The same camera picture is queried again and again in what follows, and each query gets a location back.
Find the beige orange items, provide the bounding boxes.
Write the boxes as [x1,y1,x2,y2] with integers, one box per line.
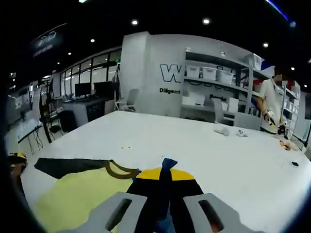
[278,140,299,151]

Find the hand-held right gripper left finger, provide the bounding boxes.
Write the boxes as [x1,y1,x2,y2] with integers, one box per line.
[80,167,163,233]

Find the white cloth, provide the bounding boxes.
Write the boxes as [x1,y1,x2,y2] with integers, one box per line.
[213,127,230,136]

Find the yellow grey blue garment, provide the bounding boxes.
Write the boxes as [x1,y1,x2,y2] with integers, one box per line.
[34,157,179,233]

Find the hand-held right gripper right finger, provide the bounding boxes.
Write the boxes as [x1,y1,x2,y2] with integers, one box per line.
[169,168,243,233]

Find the black stand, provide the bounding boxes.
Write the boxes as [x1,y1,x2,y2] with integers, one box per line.
[38,79,55,144]

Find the grey office chair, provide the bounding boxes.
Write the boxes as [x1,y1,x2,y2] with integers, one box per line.
[120,88,139,113]

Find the black bin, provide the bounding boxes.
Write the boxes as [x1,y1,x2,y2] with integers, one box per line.
[59,110,79,133]

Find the whiteboard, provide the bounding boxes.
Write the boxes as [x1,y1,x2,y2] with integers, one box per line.
[6,86,44,143]

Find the white floor stand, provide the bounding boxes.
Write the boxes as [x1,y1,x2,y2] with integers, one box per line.
[114,62,122,110]

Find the white shelf with containers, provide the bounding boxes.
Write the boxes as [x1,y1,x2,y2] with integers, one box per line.
[281,83,301,136]

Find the office desk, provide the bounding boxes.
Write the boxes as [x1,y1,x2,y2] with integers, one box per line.
[62,96,115,123]

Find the ceiling spotlights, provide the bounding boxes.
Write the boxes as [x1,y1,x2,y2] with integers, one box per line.
[56,18,308,88]

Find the white box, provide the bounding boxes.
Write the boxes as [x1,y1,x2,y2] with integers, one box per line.
[183,93,206,106]
[228,98,240,112]

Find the black monitor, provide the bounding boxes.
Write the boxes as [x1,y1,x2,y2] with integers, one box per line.
[93,81,113,97]
[74,83,91,98]

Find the ceiling strip light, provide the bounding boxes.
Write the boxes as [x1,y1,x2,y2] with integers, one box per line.
[267,0,291,21]

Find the dark hanging sign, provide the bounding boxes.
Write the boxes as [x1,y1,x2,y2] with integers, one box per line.
[31,23,69,58]

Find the white storage bin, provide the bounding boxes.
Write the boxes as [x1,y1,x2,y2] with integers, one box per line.
[245,53,264,71]
[217,69,234,84]
[202,67,217,80]
[186,66,201,78]

